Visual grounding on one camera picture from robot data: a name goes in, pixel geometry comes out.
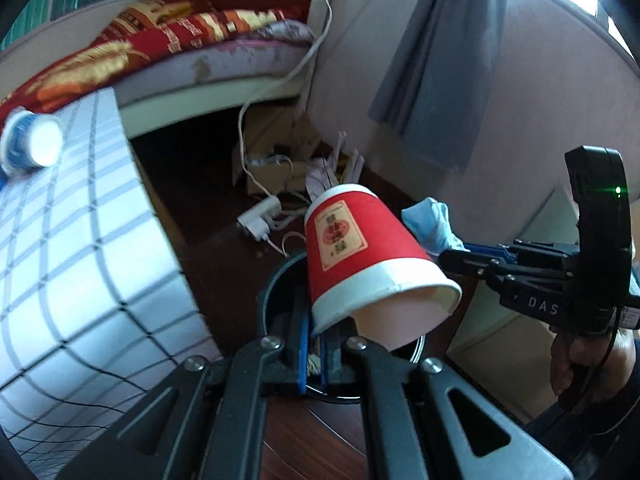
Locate red printed blanket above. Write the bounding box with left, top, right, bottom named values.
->
left=0, top=0, right=312, bottom=116

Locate person's right hand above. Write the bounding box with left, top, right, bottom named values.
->
left=549, top=330, right=640, bottom=403

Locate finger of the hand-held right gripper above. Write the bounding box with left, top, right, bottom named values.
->
left=439, top=250, right=507, bottom=282
left=462, top=241, right=523, bottom=257

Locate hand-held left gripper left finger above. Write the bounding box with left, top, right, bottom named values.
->
left=55, top=300, right=309, bottom=480

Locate red paper cup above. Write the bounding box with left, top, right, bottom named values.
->
left=302, top=183, right=463, bottom=352

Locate blue white paper cup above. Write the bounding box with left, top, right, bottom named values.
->
left=0, top=110, right=65, bottom=177

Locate bundle of paper strips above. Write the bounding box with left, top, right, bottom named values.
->
left=305, top=131, right=367, bottom=202

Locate white bed frame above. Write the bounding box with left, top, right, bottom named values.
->
left=119, top=79, right=307, bottom=140

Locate white cable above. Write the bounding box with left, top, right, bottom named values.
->
left=235, top=0, right=335, bottom=197

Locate black round trash bin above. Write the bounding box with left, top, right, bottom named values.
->
left=257, top=250, right=426, bottom=404

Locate light blue cloth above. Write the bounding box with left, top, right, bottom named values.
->
left=400, top=197, right=472, bottom=256

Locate grey mattress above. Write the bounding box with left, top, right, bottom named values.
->
left=114, top=25, right=319, bottom=107

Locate grey blue curtain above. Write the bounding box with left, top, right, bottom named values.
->
left=369, top=0, right=512, bottom=172

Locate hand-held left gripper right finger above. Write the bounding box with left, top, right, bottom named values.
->
left=319, top=324, right=576, bottom=480

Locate white grid tablecloth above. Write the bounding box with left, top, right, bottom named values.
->
left=0, top=87, right=224, bottom=477

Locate white power strip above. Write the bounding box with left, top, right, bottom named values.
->
left=237, top=195, right=284, bottom=242

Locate cardboard box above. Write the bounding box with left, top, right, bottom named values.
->
left=232, top=104, right=322, bottom=197

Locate person's right forearm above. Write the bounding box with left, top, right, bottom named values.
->
left=525, top=395, right=640, bottom=480

